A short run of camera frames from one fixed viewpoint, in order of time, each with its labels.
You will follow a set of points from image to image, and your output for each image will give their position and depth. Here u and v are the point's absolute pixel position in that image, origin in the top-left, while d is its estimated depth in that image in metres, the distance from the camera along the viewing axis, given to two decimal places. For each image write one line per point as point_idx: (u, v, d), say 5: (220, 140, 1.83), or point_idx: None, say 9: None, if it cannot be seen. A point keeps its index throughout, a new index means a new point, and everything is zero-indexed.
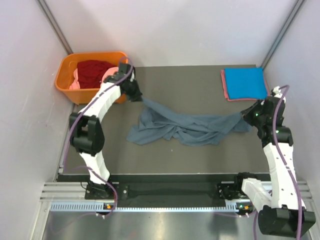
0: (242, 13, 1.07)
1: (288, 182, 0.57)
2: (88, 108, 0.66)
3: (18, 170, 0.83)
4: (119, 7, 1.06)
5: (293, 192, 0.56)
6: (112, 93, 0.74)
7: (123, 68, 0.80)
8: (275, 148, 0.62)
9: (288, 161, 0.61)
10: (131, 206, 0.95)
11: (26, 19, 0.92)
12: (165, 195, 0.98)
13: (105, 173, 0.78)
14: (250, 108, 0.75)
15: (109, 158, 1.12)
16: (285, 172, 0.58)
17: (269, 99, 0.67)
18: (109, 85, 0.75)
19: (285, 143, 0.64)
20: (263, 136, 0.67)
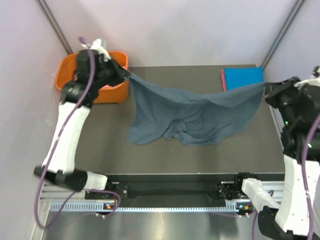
0: (243, 12, 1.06)
1: (303, 207, 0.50)
2: (52, 159, 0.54)
3: (18, 171, 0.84)
4: (119, 6, 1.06)
5: (305, 218, 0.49)
6: (77, 118, 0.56)
7: (82, 64, 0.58)
8: (300, 169, 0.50)
9: (311, 183, 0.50)
10: (131, 206, 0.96)
11: (26, 20, 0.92)
12: (166, 195, 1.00)
13: (100, 180, 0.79)
14: (278, 88, 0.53)
15: (109, 159, 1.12)
16: (302, 197, 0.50)
17: (309, 97, 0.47)
18: (71, 107, 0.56)
19: (314, 162, 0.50)
20: (289, 145, 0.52)
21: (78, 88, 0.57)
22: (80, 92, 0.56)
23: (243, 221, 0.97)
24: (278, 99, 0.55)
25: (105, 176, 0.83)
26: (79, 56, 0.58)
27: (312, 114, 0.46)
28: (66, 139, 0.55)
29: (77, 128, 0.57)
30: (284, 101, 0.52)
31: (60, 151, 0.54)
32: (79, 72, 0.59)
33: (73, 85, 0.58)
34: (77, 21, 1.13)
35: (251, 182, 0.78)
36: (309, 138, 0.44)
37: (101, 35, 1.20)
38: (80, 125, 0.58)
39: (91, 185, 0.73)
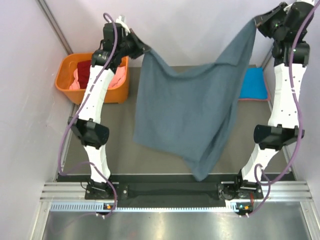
0: (243, 12, 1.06)
1: (291, 105, 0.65)
2: (84, 110, 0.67)
3: (19, 171, 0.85)
4: (119, 7, 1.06)
5: (292, 112, 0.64)
6: (103, 79, 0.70)
7: (108, 36, 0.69)
8: (286, 70, 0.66)
9: (295, 83, 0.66)
10: (131, 206, 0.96)
11: (26, 20, 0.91)
12: (163, 195, 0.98)
13: (105, 170, 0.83)
14: (270, 14, 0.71)
15: (109, 162, 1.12)
16: (289, 95, 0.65)
17: (295, 8, 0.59)
18: (100, 70, 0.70)
19: (299, 64, 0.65)
20: (278, 53, 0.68)
21: (106, 55, 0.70)
22: (106, 58, 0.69)
23: (244, 222, 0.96)
24: (269, 26, 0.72)
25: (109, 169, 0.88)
26: (105, 27, 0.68)
27: (297, 25, 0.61)
28: (96, 94, 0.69)
29: (105, 86, 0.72)
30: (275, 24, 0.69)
31: (91, 104, 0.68)
32: (105, 42, 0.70)
33: (101, 52, 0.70)
34: (77, 21, 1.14)
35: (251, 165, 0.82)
36: (295, 40, 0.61)
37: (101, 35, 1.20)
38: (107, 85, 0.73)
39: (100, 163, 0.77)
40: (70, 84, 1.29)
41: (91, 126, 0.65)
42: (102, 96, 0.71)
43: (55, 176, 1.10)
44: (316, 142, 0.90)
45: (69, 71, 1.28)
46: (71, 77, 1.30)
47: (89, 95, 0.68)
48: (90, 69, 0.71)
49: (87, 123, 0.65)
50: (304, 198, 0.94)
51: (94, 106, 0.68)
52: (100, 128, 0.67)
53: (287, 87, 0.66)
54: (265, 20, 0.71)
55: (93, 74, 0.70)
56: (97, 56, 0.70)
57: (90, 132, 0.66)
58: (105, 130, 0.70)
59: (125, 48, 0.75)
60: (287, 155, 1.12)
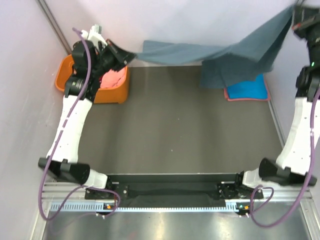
0: (242, 13, 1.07)
1: (304, 147, 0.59)
2: (58, 149, 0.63)
3: (18, 171, 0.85)
4: (120, 7, 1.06)
5: (304, 156, 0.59)
6: (78, 112, 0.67)
7: (80, 62, 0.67)
8: (308, 106, 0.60)
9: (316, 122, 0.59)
10: (130, 206, 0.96)
11: (27, 20, 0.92)
12: (162, 195, 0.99)
13: (100, 180, 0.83)
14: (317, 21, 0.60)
15: (107, 162, 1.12)
16: (306, 136, 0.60)
17: None
18: (74, 101, 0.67)
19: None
20: (303, 84, 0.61)
21: (80, 83, 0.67)
22: (82, 86, 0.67)
23: (244, 222, 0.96)
24: (308, 33, 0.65)
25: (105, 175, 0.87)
26: (74, 52, 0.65)
27: None
28: (69, 130, 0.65)
29: (80, 119, 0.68)
30: (316, 39, 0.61)
31: (64, 141, 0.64)
32: (78, 67, 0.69)
33: (75, 79, 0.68)
34: (77, 21, 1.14)
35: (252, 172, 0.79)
36: None
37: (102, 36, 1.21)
38: (84, 117, 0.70)
39: (93, 181, 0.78)
40: None
41: (65, 168, 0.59)
42: (77, 131, 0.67)
43: None
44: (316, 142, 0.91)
45: None
46: None
47: (62, 131, 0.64)
48: (64, 101, 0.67)
49: (61, 164, 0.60)
50: (304, 198, 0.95)
51: (68, 143, 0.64)
52: (75, 169, 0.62)
53: (305, 126, 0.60)
54: (305, 26, 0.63)
55: (66, 107, 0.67)
56: (70, 85, 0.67)
57: (65, 174, 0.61)
58: (83, 169, 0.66)
59: (101, 68, 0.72)
60: None
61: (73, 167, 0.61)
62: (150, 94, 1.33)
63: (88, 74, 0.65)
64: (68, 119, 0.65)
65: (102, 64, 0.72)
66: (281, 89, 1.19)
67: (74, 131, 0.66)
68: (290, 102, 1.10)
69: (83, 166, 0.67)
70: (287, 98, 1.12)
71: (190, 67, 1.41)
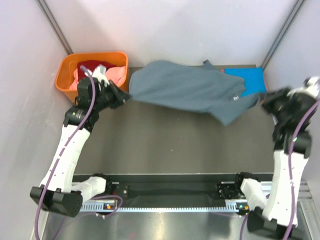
0: (242, 13, 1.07)
1: (288, 197, 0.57)
2: (52, 178, 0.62)
3: (18, 171, 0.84)
4: (120, 7, 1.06)
5: (289, 208, 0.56)
6: (75, 141, 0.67)
7: (83, 94, 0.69)
8: (286, 158, 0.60)
9: (295, 174, 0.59)
10: (131, 206, 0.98)
11: (26, 20, 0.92)
12: (162, 195, 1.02)
13: (98, 187, 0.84)
14: (272, 93, 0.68)
15: (107, 162, 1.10)
16: (287, 187, 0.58)
17: (299, 97, 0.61)
18: (73, 130, 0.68)
19: (300, 154, 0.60)
20: (278, 139, 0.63)
21: (80, 114, 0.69)
22: (81, 117, 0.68)
23: None
24: (271, 106, 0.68)
25: (102, 178, 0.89)
26: (80, 85, 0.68)
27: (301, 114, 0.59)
28: (65, 159, 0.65)
29: (77, 148, 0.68)
30: (279, 106, 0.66)
31: (59, 169, 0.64)
32: (81, 99, 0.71)
33: (76, 110, 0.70)
34: (77, 21, 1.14)
35: (250, 183, 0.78)
36: (297, 129, 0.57)
37: (102, 35, 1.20)
38: (81, 146, 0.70)
39: (91, 194, 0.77)
40: (70, 84, 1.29)
41: (58, 198, 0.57)
42: (73, 162, 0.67)
43: None
44: (316, 142, 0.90)
45: (69, 71, 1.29)
46: (71, 77, 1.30)
47: (58, 159, 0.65)
48: (63, 129, 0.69)
49: (54, 194, 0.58)
50: (304, 198, 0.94)
51: (64, 172, 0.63)
52: (69, 199, 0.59)
53: (285, 176, 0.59)
54: (267, 100, 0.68)
55: (65, 136, 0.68)
56: (69, 116, 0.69)
57: (58, 205, 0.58)
58: (77, 198, 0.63)
59: (102, 103, 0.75)
60: None
61: (67, 199, 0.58)
62: None
63: (91, 108, 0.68)
64: (65, 148, 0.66)
65: (102, 99, 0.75)
66: None
67: (70, 160, 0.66)
68: None
69: (77, 196, 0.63)
70: None
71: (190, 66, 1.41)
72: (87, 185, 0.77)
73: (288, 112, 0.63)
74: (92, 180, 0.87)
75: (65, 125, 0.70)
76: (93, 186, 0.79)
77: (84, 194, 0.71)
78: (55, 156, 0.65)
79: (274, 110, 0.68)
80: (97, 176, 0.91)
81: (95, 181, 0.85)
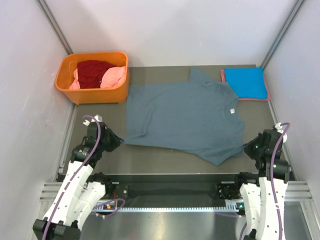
0: (242, 12, 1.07)
1: (276, 222, 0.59)
2: (56, 211, 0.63)
3: (18, 171, 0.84)
4: (120, 7, 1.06)
5: (277, 230, 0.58)
6: (81, 177, 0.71)
7: (91, 133, 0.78)
8: (269, 184, 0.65)
9: (279, 198, 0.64)
10: (130, 207, 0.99)
11: (26, 20, 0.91)
12: (154, 195, 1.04)
13: (97, 194, 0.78)
14: (250, 140, 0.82)
15: (107, 162, 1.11)
16: (273, 209, 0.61)
17: (267, 131, 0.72)
18: (78, 166, 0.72)
19: (281, 180, 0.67)
20: (261, 167, 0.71)
21: (86, 151, 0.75)
22: (87, 154, 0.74)
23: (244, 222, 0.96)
24: (251, 149, 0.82)
25: (100, 182, 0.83)
26: (89, 126, 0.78)
27: (272, 145, 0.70)
28: (70, 192, 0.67)
29: (81, 183, 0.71)
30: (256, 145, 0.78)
31: (63, 203, 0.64)
32: (88, 138, 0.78)
33: (82, 147, 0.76)
34: (77, 21, 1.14)
35: (249, 190, 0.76)
36: (273, 155, 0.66)
37: (102, 35, 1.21)
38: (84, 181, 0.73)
39: (90, 208, 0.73)
40: (70, 84, 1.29)
41: (59, 231, 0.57)
42: (76, 195, 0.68)
43: (55, 176, 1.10)
44: (315, 142, 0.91)
45: (68, 71, 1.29)
46: (71, 77, 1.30)
47: (63, 192, 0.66)
48: (69, 165, 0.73)
49: (55, 228, 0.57)
50: (304, 198, 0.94)
51: (67, 206, 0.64)
52: (68, 232, 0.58)
53: (271, 199, 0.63)
54: (248, 143, 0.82)
55: (71, 170, 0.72)
56: (77, 154, 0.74)
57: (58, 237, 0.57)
58: (76, 231, 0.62)
59: (105, 144, 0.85)
60: (287, 154, 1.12)
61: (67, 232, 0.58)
62: (149, 94, 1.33)
63: (97, 144, 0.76)
64: (70, 182, 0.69)
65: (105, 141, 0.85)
66: (281, 89, 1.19)
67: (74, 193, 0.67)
68: (290, 101, 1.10)
69: (76, 229, 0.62)
70: (288, 98, 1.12)
71: (190, 66, 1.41)
72: (83, 203, 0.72)
73: (262, 146, 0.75)
74: (88, 188, 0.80)
75: (70, 162, 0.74)
76: (90, 202, 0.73)
77: (81, 219, 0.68)
78: (60, 190, 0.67)
79: (254, 148, 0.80)
80: (95, 180, 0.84)
81: (92, 191, 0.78)
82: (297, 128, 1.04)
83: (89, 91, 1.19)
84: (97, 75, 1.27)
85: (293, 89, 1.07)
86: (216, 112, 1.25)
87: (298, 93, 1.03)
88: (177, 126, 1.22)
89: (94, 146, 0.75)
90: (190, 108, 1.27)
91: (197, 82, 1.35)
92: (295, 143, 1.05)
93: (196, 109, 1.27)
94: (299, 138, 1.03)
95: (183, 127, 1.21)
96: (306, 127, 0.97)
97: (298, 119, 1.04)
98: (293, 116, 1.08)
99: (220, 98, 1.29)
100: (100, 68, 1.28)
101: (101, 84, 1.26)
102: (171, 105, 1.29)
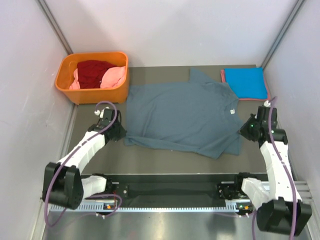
0: (243, 12, 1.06)
1: (285, 178, 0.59)
2: (70, 158, 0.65)
3: (18, 171, 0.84)
4: (120, 7, 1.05)
5: (289, 185, 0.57)
6: (95, 142, 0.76)
7: (107, 114, 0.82)
8: (271, 146, 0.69)
9: (283, 157, 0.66)
10: (131, 206, 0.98)
11: (26, 20, 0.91)
12: (154, 195, 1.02)
13: (100, 184, 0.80)
14: (246, 122, 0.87)
15: (107, 162, 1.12)
16: (280, 167, 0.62)
17: (261, 106, 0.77)
18: (93, 134, 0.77)
19: (281, 143, 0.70)
20: (259, 136, 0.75)
21: (102, 126, 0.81)
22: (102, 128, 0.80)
23: (244, 222, 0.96)
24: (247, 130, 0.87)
25: (104, 179, 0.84)
26: (106, 109, 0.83)
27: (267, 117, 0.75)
28: (84, 149, 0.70)
29: (94, 148, 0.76)
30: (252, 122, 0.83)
31: (76, 154, 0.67)
32: (103, 120, 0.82)
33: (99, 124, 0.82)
34: (77, 21, 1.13)
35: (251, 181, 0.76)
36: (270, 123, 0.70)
37: (102, 35, 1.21)
38: (94, 150, 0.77)
39: (91, 190, 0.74)
40: (70, 83, 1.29)
41: (71, 171, 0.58)
42: (87, 156, 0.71)
43: None
44: (316, 142, 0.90)
45: (68, 71, 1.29)
46: (71, 77, 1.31)
47: (79, 147, 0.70)
48: (85, 133, 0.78)
49: (67, 169, 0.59)
50: (304, 198, 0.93)
51: (80, 156, 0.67)
52: (77, 180, 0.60)
53: (275, 157, 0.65)
54: (244, 125, 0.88)
55: (86, 136, 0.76)
56: (94, 129, 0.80)
57: (66, 181, 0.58)
58: (80, 191, 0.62)
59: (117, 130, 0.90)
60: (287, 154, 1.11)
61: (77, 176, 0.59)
62: (149, 93, 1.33)
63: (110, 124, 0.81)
64: (87, 141, 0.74)
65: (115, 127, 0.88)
66: (281, 89, 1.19)
67: (87, 150, 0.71)
68: (290, 101, 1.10)
69: (80, 189, 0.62)
70: (288, 98, 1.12)
71: (190, 66, 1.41)
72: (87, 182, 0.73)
73: (257, 121, 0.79)
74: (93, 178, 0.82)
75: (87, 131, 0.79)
76: (93, 183, 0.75)
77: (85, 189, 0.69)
78: (77, 145, 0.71)
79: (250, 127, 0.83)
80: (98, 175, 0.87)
81: (97, 178, 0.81)
82: (297, 128, 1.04)
83: (89, 91, 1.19)
84: (97, 75, 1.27)
85: (293, 89, 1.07)
86: (216, 113, 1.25)
87: (298, 93, 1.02)
88: (177, 126, 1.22)
89: (108, 125, 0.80)
90: (190, 108, 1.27)
91: (197, 82, 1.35)
92: (295, 143, 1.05)
93: (196, 109, 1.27)
94: (299, 137, 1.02)
95: (183, 127, 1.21)
96: (305, 127, 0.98)
97: (298, 119, 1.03)
98: (293, 116, 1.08)
99: (221, 98, 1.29)
100: (100, 68, 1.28)
101: (101, 84, 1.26)
102: (171, 105, 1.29)
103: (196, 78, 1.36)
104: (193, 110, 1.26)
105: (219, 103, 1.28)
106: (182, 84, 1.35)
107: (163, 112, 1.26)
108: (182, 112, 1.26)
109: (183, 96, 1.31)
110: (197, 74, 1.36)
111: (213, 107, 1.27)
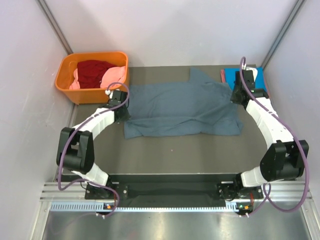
0: (242, 13, 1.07)
1: (277, 124, 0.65)
2: (83, 126, 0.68)
3: (18, 172, 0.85)
4: (120, 7, 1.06)
5: (283, 129, 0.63)
6: (106, 117, 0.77)
7: (116, 95, 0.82)
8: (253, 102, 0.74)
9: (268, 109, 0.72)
10: (131, 207, 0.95)
11: (26, 20, 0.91)
12: (153, 194, 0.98)
13: (102, 178, 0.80)
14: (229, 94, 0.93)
15: (108, 162, 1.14)
16: (269, 115, 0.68)
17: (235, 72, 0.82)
18: (104, 110, 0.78)
19: (262, 98, 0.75)
20: (243, 99, 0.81)
21: (112, 105, 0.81)
22: (112, 105, 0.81)
23: (244, 222, 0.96)
24: None
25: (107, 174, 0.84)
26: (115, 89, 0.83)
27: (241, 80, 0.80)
28: (96, 119, 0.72)
29: (104, 123, 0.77)
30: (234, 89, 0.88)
31: (89, 124, 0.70)
32: (112, 100, 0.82)
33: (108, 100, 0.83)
34: (77, 22, 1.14)
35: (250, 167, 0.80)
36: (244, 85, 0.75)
37: (102, 35, 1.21)
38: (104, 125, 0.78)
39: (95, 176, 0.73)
40: (70, 83, 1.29)
41: (85, 134, 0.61)
42: (98, 126, 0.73)
43: (55, 176, 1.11)
44: (315, 142, 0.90)
45: (69, 71, 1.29)
46: (71, 77, 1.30)
47: (91, 117, 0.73)
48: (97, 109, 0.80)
49: (80, 135, 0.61)
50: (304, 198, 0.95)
51: (92, 125, 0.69)
52: (91, 144, 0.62)
53: (262, 110, 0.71)
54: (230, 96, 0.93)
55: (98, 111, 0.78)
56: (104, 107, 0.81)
57: (81, 143, 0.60)
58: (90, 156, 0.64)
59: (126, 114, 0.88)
60: None
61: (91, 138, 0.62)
62: (149, 93, 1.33)
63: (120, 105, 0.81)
64: (99, 114, 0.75)
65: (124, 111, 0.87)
66: (281, 89, 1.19)
67: (98, 121, 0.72)
68: (290, 101, 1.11)
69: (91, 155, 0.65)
70: (288, 98, 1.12)
71: (189, 66, 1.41)
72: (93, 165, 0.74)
73: (237, 86, 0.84)
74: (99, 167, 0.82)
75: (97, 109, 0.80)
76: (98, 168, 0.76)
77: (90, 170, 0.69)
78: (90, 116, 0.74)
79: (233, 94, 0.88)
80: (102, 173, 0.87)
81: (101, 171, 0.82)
82: (296, 128, 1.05)
83: (89, 91, 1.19)
84: (97, 75, 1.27)
85: (293, 89, 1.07)
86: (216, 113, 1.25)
87: (298, 93, 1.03)
88: (177, 126, 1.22)
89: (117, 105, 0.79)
90: (190, 108, 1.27)
91: (197, 82, 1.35)
92: None
93: (196, 109, 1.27)
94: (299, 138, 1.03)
95: (183, 126, 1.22)
96: (305, 127, 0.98)
97: (298, 119, 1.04)
98: (293, 116, 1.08)
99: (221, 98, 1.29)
100: (100, 68, 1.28)
101: (101, 84, 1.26)
102: (171, 105, 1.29)
103: (196, 78, 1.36)
104: (193, 110, 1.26)
105: (219, 103, 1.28)
106: (182, 84, 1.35)
107: (164, 111, 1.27)
108: (182, 112, 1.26)
109: (183, 96, 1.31)
110: (197, 74, 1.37)
111: (213, 107, 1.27)
